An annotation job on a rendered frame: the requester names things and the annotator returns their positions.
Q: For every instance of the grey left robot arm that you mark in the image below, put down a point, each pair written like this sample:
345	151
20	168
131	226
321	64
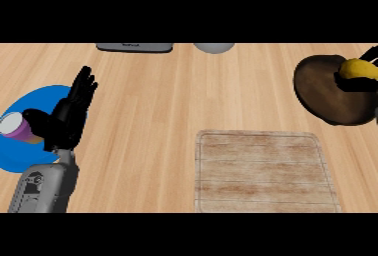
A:
44	186

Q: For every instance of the dark brown round pan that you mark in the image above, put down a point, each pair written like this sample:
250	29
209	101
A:
329	93

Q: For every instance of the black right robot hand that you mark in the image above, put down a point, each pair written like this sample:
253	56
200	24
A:
355	85

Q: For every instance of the yellow lemon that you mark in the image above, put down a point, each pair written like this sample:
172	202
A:
358	69

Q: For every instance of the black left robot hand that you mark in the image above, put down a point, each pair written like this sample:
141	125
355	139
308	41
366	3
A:
72	110

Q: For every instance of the blue round plate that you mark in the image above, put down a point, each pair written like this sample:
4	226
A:
24	133

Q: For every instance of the pale wooden cutting board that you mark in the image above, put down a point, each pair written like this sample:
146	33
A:
267	171

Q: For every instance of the grey rounded object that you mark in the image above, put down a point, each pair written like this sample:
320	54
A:
213	47

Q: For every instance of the purple can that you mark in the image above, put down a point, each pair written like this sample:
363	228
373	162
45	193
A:
17	129

